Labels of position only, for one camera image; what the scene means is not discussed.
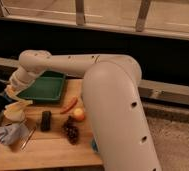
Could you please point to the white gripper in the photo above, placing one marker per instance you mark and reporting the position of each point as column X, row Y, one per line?
column 19, row 80

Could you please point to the yellow banana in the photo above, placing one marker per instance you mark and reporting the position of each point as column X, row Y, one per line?
column 19, row 105

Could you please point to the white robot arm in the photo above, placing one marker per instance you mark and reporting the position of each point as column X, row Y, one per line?
column 111, row 99

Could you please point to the white paper cup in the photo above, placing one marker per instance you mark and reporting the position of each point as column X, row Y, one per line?
column 14, row 115

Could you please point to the blue plastic cup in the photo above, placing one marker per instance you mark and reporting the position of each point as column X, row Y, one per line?
column 94, row 146

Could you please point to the green plastic tray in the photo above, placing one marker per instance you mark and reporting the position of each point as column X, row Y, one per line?
column 47, row 88

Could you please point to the grey blue cloth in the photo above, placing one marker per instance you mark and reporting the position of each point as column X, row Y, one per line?
column 13, row 132

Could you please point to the metal fork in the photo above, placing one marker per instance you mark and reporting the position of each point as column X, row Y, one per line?
column 28, row 137

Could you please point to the black rectangular block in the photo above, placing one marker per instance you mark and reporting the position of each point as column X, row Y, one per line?
column 45, row 121

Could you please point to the orange carrot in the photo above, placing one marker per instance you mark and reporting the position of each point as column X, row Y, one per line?
column 69, row 106

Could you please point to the dark grape bunch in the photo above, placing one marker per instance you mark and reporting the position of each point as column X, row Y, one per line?
column 71, row 131

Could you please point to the yellow red apple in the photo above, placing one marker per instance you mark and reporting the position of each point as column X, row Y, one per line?
column 78, row 114

